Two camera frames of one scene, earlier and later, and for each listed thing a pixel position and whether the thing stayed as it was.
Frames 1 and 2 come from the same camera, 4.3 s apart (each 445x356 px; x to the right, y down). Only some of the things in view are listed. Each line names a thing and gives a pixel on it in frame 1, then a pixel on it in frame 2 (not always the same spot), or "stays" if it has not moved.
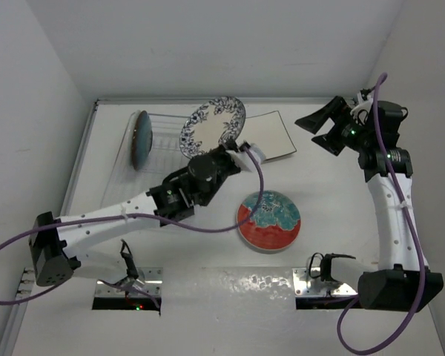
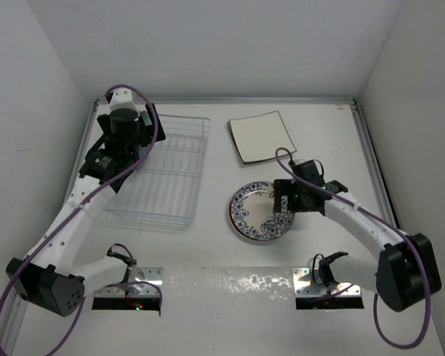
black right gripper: x=314 y=122 to x=285 y=187
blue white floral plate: x=216 y=122 to x=251 y=213
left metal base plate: x=153 y=278 stays
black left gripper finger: x=232 y=144 to x=160 y=133
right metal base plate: x=306 y=285 stays
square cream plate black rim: x=268 y=130 stays
